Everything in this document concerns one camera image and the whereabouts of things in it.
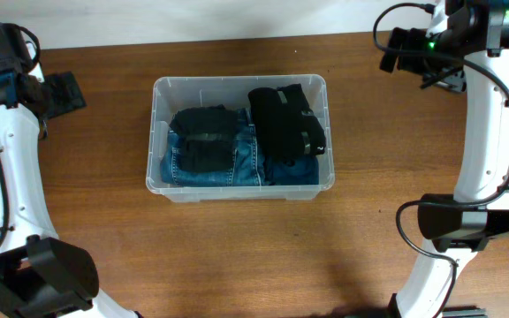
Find small black taped cloth roll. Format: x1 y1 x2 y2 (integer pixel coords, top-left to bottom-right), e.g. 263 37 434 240
170 105 239 173

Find large black taped cloth bundle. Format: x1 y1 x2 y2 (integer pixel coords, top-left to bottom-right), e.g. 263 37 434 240
247 84 326 161

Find blue taped sweater bundle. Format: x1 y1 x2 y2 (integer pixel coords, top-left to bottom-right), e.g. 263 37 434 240
263 155 319 186

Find dark blue jeans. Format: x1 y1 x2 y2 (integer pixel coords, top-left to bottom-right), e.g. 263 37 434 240
159 108 268 187

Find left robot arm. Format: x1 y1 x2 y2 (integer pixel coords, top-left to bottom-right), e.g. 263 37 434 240
0 22 131 318

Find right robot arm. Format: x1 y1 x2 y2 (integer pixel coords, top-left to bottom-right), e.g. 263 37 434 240
380 1 509 317

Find clear plastic storage bin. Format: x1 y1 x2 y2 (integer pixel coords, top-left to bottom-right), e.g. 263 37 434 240
145 74 335 203

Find black aluminium rail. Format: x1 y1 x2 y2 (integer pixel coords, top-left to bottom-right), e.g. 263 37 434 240
442 307 488 318

